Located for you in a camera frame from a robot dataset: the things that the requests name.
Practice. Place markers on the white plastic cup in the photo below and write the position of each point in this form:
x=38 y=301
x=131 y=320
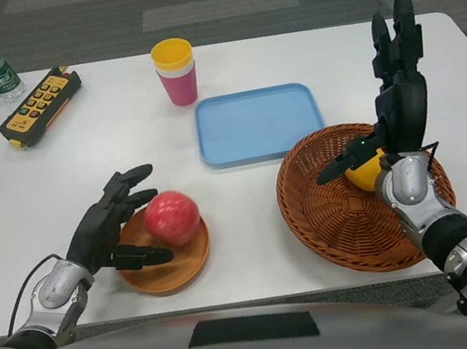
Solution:
x=189 y=67

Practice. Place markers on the yellow black remote control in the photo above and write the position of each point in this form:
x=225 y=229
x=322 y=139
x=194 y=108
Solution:
x=40 y=106

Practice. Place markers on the brown wicker basket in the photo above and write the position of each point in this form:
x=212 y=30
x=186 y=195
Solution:
x=336 y=219

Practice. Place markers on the yellow round fruit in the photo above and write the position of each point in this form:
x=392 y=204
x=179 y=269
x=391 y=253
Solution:
x=365 y=176

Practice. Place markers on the blue rectangular tray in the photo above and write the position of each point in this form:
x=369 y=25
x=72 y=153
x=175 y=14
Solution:
x=258 y=125

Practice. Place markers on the yellow plastic cup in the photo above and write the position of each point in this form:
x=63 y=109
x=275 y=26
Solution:
x=171 y=54

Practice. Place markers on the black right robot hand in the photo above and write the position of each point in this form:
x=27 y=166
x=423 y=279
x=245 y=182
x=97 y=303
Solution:
x=408 y=112

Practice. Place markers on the pink plastic cup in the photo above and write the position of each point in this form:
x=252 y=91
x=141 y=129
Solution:
x=179 y=89

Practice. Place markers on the orange round plate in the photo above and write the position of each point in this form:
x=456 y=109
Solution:
x=186 y=266

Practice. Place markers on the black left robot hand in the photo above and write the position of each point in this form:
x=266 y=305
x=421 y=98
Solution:
x=94 y=230

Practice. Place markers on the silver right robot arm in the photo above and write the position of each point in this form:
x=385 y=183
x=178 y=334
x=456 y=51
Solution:
x=411 y=184

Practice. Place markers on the red apple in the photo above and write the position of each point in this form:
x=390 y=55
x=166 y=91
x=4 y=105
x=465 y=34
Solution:
x=173 y=216

